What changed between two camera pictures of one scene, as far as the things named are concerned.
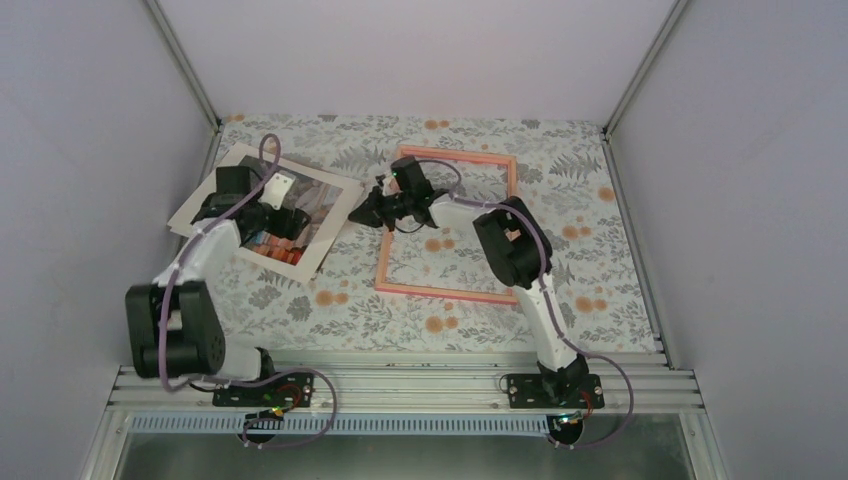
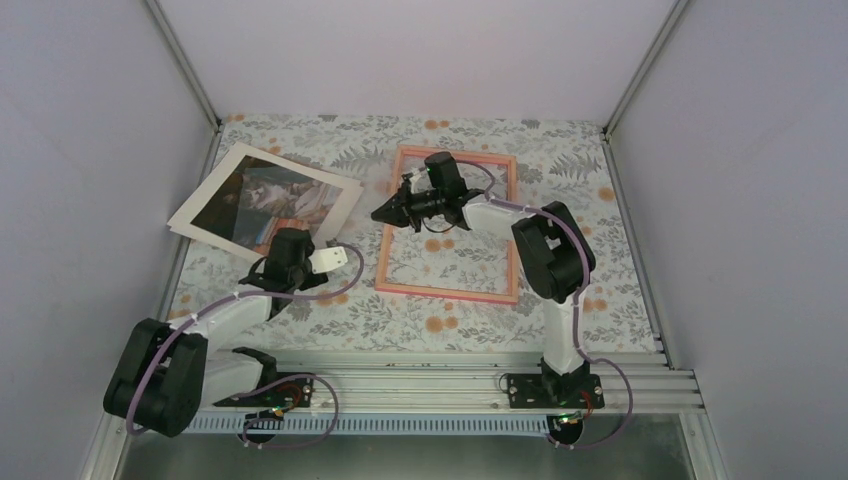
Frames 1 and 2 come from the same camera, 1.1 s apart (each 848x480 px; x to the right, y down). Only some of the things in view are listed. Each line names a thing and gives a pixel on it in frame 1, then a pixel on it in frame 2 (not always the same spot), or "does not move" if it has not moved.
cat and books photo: x=326 y=199 does not move
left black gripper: x=281 y=230 -> x=318 y=280
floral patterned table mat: x=431 y=288 does not move
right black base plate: x=529 y=391 does not move
